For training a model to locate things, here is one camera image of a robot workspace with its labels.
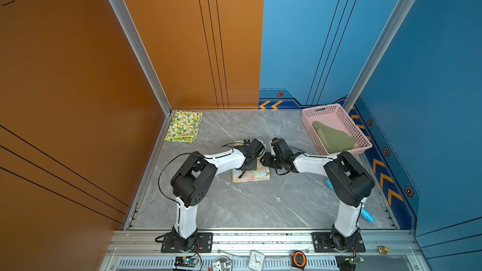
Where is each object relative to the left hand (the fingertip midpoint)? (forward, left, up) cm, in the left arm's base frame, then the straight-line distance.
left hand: (250, 162), depth 96 cm
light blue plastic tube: (-24, -48, +2) cm, 54 cm away
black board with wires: (-42, -37, -1) cm, 55 cm away
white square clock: (-42, -2, +2) cm, 42 cm away
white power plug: (-43, +10, +7) cm, 45 cm away
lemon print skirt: (+23, +40, +1) cm, 46 cm away
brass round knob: (-38, -50, +2) cm, 63 cm away
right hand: (+1, -6, 0) cm, 6 cm away
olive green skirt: (+13, -47, +2) cm, 48 cm away
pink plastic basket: (+33, -53, +1) cm, 63 cm away
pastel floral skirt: (-7, -5, +3) cm, 9 cm away
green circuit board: (-42, +25, -1) cm, 49 cm away
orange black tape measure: (-41, -17, +3) cm, 45 cm away
